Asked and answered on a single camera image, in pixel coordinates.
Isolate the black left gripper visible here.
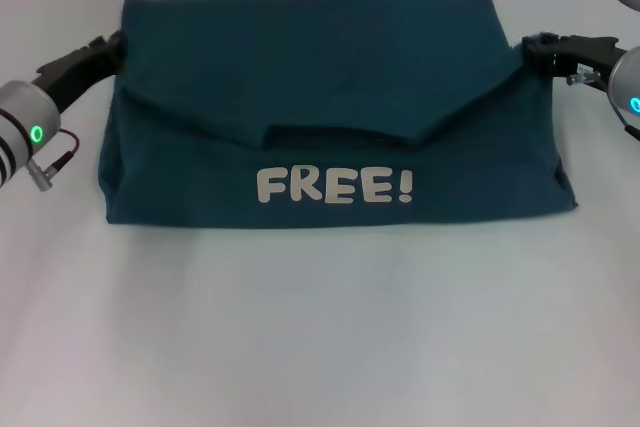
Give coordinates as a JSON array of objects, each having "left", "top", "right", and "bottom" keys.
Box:
[{"left": 30, "top": 29, "right": 127, "bottom": 113}]

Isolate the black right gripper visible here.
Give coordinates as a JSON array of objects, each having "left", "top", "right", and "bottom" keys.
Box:
[{"left": 520, "top": 32, "right": 629, "bottom": 98}]

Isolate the blue teal shirt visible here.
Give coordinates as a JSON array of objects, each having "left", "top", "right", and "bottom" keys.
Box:
[{"left": 97, "top": 0, "right": 580, "bottom": 232}]

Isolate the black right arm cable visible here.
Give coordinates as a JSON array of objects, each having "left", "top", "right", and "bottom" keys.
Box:
[{"left": 567, "top": 70, "right": 601, "bottom": 87}]

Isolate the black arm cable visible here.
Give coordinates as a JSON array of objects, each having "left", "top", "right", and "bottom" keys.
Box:
[
  {"left": 567, "top": 70, "right": 601, "bottom": 87},
  {"left": 25, "top": 129, "right": 85, "bottom": 193}
]

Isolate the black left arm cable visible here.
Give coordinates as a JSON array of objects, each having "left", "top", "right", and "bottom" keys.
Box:
[{"left": 25, "top": 129, "right": 85, "bottom": 193}]

